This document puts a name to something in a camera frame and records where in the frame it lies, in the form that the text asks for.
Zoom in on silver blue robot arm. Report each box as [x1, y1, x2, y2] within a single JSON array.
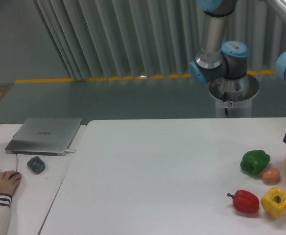
[[189, 0, 286, 143]]

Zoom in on person's hand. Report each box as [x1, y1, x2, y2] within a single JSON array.
[[0, 171, 22, 196]]

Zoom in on green bell pepper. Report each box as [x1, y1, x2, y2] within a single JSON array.
[[240, 150, 271, 176]]

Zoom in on brown egg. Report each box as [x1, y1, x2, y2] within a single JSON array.
[[262, 168, 280, 184]]

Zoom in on yellow bell pepper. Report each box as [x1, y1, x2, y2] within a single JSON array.
[[261, 187, 286, 218]]

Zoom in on red bell pepper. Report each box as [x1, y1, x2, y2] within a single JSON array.
[[227, 189, 260, 214]]

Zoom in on white usb dongle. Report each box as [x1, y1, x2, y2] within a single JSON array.
[[65, 149, 76, 154]]

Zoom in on black earbuds case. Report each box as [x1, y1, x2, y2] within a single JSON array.
[[27, 156, 46, 174]]

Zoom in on silver closed laptop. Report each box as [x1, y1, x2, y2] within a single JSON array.
[[5, 117, 82, 156]]

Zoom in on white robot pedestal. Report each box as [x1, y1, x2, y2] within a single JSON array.
[[209, 74, 259, 118]]

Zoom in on black pedestal cable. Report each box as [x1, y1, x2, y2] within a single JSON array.
[[223, 92, 229, 118]]

